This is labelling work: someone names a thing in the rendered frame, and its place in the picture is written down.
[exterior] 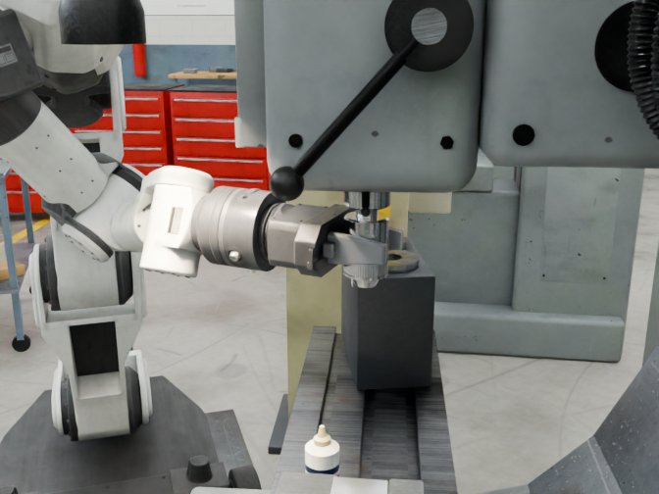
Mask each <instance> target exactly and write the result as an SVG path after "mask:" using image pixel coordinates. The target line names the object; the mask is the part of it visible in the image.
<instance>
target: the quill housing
mask: <svg viewBox="0 0 659 494"><path fill-rule="evenodd" d="M391 2H392V0H263V6H264V46H265V87H266V128H267V162H268V167H269V172H270V174H272V173H273V172H274V171H275V170H276V169H278V168H280V167H284V166H290V167H293V166H294V165H295V164H296V162H297V161H298V160H299V159H300V158H301V157H302V156H303V155H304V154H305V152H306V151H307V150H308V149H309V148H310V147H311V146H312V145H313V143H314V142H315V141H316V140H317V139H318V138H319V137H320V136H321V135H322V133H323V132H324V131H325V130H326V129H327V128H328V127H329V126H330V124H331V123H332V122H333V121H334V120H335V119H336V118H337V117H338V116H339V114H340V113H341V112H342V111H343V110H344V109H345V108H346V107H347V106H348V104H349V103H350V102H351V101H352V100H353V99H354V98H355V97H356V95H357V94H358V93H359V92H360V91H361V90H362V89H363V88H364V87H365V85H366V84H367V83H368V82H369V81H370V80H371V79H372V78H373V77H374V75H375V74H376V73H377V72H378V71H379V70H380V69H381V68H382V66H383V65H384V64H385V63H386V62H387V61H388V60H389V59H390V58H391V56H392V55H393V54H392V53H391V51H390V49H389V47H388V45H387V42H386V39H385V35H384V21H385V16H386V12H387V10H388V7H389V5H390V3H391ZM468 2H469V4H470V6H471V8H472V11H473V16H474V32H473V37H472V40H471V42H470V45H469V47H468V48H467V50H466V52H465V53H464V54H463V55H462V57H461V58H460V59H459V60H458V61H457V62H455V63H454V64H452V65H451V66H449V67H447V68H445V69H443V70H440V71H436V72H419V71H415V70H412V69H410V68H408V67H406V66H403V67H402V68H401V69H400V70H399V72H398V73H397V74H396V75H395V76H394V77H393V78H392V79H391V80H390V81H389V83H388V84H387V85H386V86H385V87H384V88H383V89H382V90H381V91H380V93H379V94H378V95H377V96H376V97H375V98H374V99H373V100H372V101H371V102H370V104H369V105H368V106H367V107H366V108H365V109H364V110H363V111H362V112H361V114H360V115H359V116H358V117H357V118H356V119H355V120H354V121H353V122H352V123H351V125H350V126H349V127H348V128H347V129H345V130H344V131H343V132H342V133H341V135H340V136H339V137H338V138H337V139H336V140H335V141H334V142H333V143H332V145H331V147H330V148H329V149H328V150H327V151H326V152H325V153H324V154H323V155H322V157H321V158H320V159H319V160H318V161H317V162H316V163H315V164H314V165H313V167H312V168H311V169H310V170H308V171H307V172H306V173H305V174H304V175H303V178H304V189H303V191H359V192H417V193H448V192H455V191H457V190H459V189H461V188H463V187H465V186H466V185H467V184H468V183H469V182H470V181H471V179H472V177H473V176H474V174H475V172H476V167H477V163H478V149H479V132H480V114H481V98H482V64H483V46H484V30H485V12H486V0H468Z"/></svg>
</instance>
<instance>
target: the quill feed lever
mask: <svg viewBox="0 0 659 494"><path fill-rule="evenodd" d="M473 32H474V16H473V11H472V8H471V6H470V4H469V2H468V0H392V2H391V3H390V5H389V7H388V10H387V12H386V16H385V21H384V35H385V39H386V42H387V45H388V47H389V49H390V51H391V53H392V54H393V55H392V56H391V58H390V59H389V60H388V61H387V62H386V63H385V64H384V65H383V66H382V68H381V69H380V70H379V71H378V72H377V73H376V74H375V75H374V77H373V78H372V79H371V80H370V81H369V82H368V83H367V84H366V85H365V87H364V88H363V89H362V90H361V91H360V92H359V93H358V94H357V95H356V97H355V98H354V99H353V100H352V101H351V102H350V103H349V104H348V106H347V107H346V108H345V109H344V110H343V111H342V112H341V113H340V114H339V116H338V117H337V118H336V119H335V120H334V121H333V122H332V123H331V124H330V126H329V127H328V128H327V129H326V130H325V131H324V132H323V133H322V135H321V136H320V137H319V138H318V139H317V140H316V141H315V142H314V143H313V145H312V146H311V147H310V148H309V149H308V150H307V151H306V152H305V154H304V155H303V156H302V157H301V158H300V159H299V160H298V161H297V162H296V164H295V165H294V166H293V167H290V166H284V167H280V168H278V169H276V170H275V171H274V172H273V173H272V175H271V178H270V183H269V185H270V189H271V191H272V193H273V195H274V196H275V197H276V198H278V199H280V200H281V201H292V200H295V199H296V198H298V197H299V196H300V195H301V193H302V192H303V189H304V178H303V175H304V174H305V173H306V172H307V171H308V170H310V169H311V168H312V167H313V165H314V164H315V163H316V162H317V161H318V160H319V159H320V158H321V157H322V155H323V154H324V153H325V152H326V151H327V150H328V149H329V148H330V147H331V145H332V143H333V142H334V141H335V140H336V139H337V138H338V137H339V136H340V135H341V133H342V132H343V131H344V130H345V129H347V128H348V127H349V126H350V125H351V123H352V122H353V121H354V120H355V119H356V118H357V117H358V116H359V115H360V114H361V112H362V111H363V110H364V109H365V108H366V107H367V106H368V105H369V104H370V102H371V101H372V100H373V99H374V98H375V97H376V96H377V95H378V94H379V93H380V91H381V90H382V89H383V88H384V87H385V86H386V85H387V84H388V83H389V81H390V80H391V79H392V78H393V77H394V76H395V75H396V74H397V73H398V72H399V70H400V69H401V68H402V67H403V66H406V67H408V68H410V69H412V70H415V71H419V72H436V71H440V70H443V69H445V68H447V67H449V66H451V65H452V64H454V63H455V62H457V61H458V60H459V59H460V58H461V57H462V55H463V54H464V53H465V52H466V50H467V48H468V47H469V45H470V42H471V40H472V37H473Z"/></svg>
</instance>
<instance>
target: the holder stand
mask: <svg viewBox="0 0 659 494"><path fill-rule="evenodd" d="M434 296H435V275H434V274H433V272H432V271H431V269H430V268H429V266H428V265H427V264H426V262H425V261H424V259H423V258H422V257H421V255H420V254H419V252H418V251H417V250H416V248H415V247H414V245H413V244H412V242H411V241H410V240H409V238H408V237H403V248H402V249H401V250H399V251H395V250H389V254H388V276H387V277H385V278H383V279H380V280H379V281H378V283H377V285H376V286H375V287H371V288H361V287H358V286H356V285H355V283H354V281H353V279H351V278H349V277H347V276H345V275H344V274H343V265H341V335H342V339H343V343H344V346H345V350H346V353H347V357H348V361H349V364H350V368H351V371H352V374H353V378H354V381H355V385H356V388H357V389H358V390H366V389H387V388H410V387H430V386H431V365H432V343H433V319H434Z"/></svg>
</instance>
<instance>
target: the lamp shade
mask: <svg viewBox="0 0 659 494"><path fill-rule="evenodd" d="M58 14H59V24H60V33H61V43H62V44H77V45H109V44H145V43H147V42H146V27H145V13H144V9H143V7H142V4H141V2H140V0H61V1H60V6H59V10H58Z"/></svg>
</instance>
